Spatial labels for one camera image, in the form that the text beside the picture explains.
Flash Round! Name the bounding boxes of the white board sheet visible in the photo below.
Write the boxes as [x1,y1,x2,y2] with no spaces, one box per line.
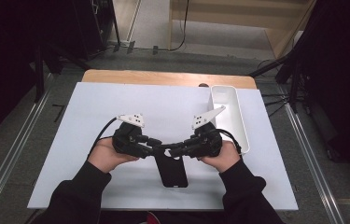
[27,81,300,212]

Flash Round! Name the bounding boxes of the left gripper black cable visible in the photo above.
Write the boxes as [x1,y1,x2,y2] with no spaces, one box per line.
[88,117,119,157]

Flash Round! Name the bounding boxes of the black equipment cabinet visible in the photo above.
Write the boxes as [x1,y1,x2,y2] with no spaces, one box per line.
[71,0,121,61]

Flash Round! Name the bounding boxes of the black hanging cable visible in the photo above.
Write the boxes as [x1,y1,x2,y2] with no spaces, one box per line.
[168,0,191,52]

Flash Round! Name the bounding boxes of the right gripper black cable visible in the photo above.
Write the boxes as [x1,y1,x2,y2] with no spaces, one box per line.
[215,128,243,156]

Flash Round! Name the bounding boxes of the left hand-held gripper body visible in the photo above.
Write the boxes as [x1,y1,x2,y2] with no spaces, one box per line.
[112,113,152,160]

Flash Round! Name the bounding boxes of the black phone case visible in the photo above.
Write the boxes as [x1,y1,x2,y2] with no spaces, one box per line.
[153,147,189,189]

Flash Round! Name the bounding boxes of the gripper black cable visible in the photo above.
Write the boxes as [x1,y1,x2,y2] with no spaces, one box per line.
[215,128,243,156]
[88,117,119,157]

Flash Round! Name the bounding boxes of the light wooden shelf frame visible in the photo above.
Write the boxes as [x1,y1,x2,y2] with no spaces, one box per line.
[167,0,317,60]

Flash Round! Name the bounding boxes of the metal floor rail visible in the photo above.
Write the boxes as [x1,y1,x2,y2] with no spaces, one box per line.
[276,85,347,224]
[0,73,55,224]

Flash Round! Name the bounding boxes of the person's dark clothed legs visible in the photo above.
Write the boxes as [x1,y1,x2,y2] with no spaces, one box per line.
[99,210,231,224]

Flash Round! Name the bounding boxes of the black floor cables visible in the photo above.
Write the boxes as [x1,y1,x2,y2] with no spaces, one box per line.
[258,59,298,119]

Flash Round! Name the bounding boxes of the dark curtain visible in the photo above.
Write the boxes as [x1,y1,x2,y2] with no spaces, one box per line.
[0,0,45,148]
[298,0,350,189]

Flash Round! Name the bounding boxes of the white plastic bin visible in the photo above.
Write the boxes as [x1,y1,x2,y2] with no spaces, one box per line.
[207,84,252,156]

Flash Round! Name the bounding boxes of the black metal stand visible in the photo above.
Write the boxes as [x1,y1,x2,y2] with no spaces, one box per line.
[247,46,309,114]

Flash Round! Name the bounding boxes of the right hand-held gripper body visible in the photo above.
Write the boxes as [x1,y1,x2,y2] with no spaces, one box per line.
[190,105,227,159]

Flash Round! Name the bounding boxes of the person's left hand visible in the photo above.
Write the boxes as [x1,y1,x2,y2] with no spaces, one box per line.
[87,136,140,175]

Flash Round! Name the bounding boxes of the red shoe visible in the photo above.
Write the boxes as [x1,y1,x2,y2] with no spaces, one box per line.
[147,211,161,224]

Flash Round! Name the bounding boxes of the person's right hand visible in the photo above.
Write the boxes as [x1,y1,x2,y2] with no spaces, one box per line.
[197,140,242,175]

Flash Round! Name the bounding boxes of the wooden table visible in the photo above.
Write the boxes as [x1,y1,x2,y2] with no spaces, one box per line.
[81,68,258,91]

